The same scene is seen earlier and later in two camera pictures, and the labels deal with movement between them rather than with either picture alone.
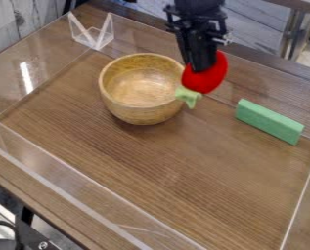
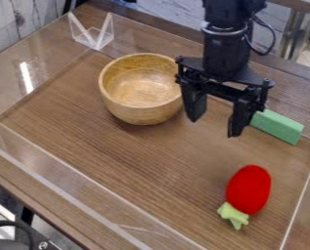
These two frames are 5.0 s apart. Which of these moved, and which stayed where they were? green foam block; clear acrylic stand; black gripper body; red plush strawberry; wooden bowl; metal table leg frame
Moved: black gripper body; red plush strawberry
Stayed: metal table leg frame; green foam block; clear acrylic stand; wooden bowl
